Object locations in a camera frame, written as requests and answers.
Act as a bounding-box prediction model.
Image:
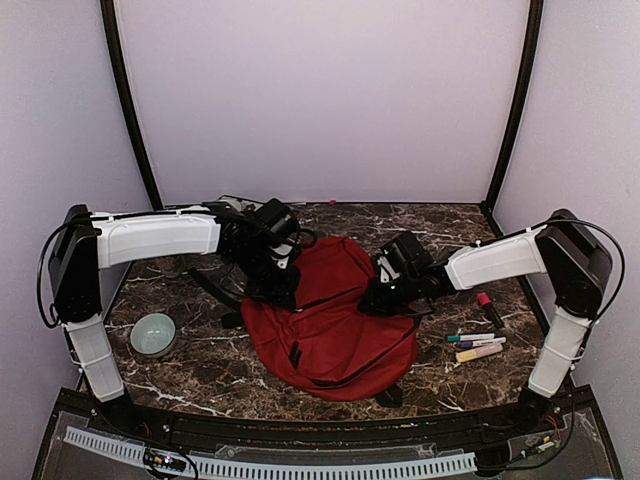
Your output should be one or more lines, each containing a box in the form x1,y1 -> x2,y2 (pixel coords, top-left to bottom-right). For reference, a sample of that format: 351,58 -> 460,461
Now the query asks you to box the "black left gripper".
231,245 -> 302,310

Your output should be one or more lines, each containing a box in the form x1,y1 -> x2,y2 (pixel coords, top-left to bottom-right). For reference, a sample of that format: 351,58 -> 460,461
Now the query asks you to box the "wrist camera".
376,255 -> 399,284
270,244 -> 295,270

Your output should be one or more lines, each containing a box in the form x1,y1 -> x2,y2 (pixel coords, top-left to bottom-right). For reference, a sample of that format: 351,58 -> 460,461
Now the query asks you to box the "purple cap marker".
458,337 -> 506,350

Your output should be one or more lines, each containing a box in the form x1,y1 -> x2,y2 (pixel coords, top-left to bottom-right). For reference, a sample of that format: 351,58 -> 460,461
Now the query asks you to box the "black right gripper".
360,270 -> 422,317

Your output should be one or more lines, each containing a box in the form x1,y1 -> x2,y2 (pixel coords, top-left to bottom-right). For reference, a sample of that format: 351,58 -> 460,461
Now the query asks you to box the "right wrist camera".
376,255 -> 399,284

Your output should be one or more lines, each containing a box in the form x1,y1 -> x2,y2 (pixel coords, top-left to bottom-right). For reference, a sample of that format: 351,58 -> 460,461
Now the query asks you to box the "white floral ceramic mug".
156,256 -> 186,279

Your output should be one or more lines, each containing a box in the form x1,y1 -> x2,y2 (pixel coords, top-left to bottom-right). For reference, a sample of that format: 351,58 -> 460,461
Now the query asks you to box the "right black frame post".
483,0 -> 544,216

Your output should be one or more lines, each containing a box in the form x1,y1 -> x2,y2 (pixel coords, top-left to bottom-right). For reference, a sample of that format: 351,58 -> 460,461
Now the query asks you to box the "yellow pink pastel highlighter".
456,343 -> 503,363

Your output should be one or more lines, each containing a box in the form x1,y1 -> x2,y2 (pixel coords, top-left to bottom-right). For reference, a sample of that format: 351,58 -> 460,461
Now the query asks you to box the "white slotted cable duct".
63,427 -> 477,479

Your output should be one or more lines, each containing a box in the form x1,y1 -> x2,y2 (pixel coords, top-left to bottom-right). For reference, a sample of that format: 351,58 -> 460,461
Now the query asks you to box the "pink black highlighter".
477,293 -> 505,329

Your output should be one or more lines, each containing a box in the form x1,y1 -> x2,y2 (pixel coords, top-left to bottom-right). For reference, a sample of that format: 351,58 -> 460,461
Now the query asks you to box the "black frame post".
99,0 -> 163,210
483,0 -> 544,216

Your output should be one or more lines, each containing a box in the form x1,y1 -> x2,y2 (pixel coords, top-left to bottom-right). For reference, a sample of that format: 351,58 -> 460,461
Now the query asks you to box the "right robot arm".
359,209 -> 626,434

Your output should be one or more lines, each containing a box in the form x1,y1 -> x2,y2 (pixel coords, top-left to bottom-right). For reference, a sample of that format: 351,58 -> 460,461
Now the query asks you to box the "left black frame post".
99,0 -> 163,210

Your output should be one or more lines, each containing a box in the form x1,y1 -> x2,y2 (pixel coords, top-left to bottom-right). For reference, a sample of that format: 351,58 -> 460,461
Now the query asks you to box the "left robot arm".
35,197 -> 303,436

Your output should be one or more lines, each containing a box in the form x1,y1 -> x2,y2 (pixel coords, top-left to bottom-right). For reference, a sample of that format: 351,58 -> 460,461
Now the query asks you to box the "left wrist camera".
270,244 -> 295,270

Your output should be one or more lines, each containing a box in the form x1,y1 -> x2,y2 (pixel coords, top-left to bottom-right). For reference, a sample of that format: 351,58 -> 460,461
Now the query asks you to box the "red student backpack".
240,237 -> 419,408

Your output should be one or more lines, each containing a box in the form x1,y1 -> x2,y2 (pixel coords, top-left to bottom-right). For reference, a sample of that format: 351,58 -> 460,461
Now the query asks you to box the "black front rail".
39,386 -> 608,456

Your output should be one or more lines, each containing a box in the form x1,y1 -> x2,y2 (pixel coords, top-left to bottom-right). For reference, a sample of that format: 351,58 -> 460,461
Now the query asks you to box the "teal ceramic bowl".
129,313 -> 176,358

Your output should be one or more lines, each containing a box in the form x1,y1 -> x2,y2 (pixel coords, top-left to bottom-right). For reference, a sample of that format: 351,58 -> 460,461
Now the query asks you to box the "teal cap marker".
446,333 -> 495,343

